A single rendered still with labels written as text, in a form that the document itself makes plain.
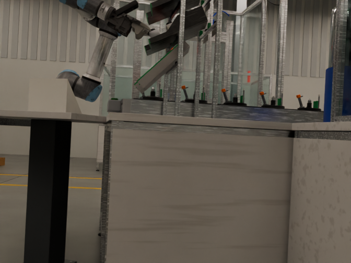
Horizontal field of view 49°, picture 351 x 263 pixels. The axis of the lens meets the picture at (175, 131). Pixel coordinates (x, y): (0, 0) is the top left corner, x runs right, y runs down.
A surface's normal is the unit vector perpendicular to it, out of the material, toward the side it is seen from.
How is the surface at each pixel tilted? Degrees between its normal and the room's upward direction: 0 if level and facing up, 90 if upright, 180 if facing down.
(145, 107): 90
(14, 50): 90
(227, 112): 90
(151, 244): 90
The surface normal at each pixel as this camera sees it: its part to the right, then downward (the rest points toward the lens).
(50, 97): -0.29, -0.02
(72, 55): 0.07, 0.00
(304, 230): -0.98, -0.05
